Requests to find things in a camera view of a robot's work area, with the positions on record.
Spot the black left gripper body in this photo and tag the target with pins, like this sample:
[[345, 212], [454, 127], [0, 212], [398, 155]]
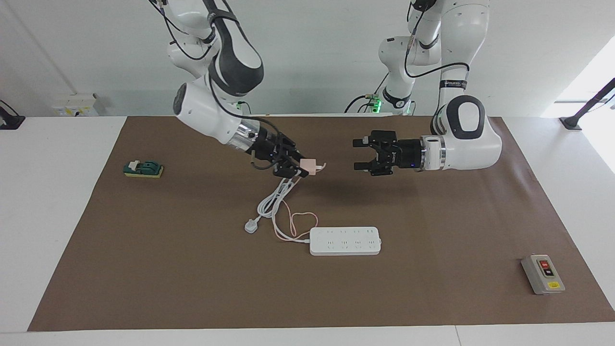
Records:
[[403, 154]]

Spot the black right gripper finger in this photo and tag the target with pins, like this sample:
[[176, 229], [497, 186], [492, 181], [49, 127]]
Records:
[[290, 150], [288, 170]]

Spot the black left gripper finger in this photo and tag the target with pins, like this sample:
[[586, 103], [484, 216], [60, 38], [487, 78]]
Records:
[[372, 168], [379, 139]]

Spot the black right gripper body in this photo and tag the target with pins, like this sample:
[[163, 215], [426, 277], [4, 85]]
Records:
[[266, 146]]

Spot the pink charger block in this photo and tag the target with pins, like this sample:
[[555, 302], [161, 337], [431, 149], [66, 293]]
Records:
[[309, 166]]

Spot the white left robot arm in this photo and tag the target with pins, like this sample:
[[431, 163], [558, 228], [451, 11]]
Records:
[[468, 139]]

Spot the white power strip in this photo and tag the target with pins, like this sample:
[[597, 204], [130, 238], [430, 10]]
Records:
[[346, 241]]

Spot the brown table mat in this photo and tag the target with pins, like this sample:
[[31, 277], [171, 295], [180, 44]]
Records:
[[192, 288]]

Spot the black angled stand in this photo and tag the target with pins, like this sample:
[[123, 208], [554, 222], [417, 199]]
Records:
[[574, 121]]

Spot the green knife switch yellow base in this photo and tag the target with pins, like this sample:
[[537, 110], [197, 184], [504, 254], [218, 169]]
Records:
[[143, 169]]

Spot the grey on off switch box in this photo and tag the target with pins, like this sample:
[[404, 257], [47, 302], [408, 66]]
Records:
[[543, 275]]

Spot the white wall outlet box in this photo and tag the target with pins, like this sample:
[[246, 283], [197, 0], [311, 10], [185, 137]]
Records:
[[77, 105]]

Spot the black clamp mount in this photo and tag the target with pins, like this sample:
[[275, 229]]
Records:
[[9, 120]]

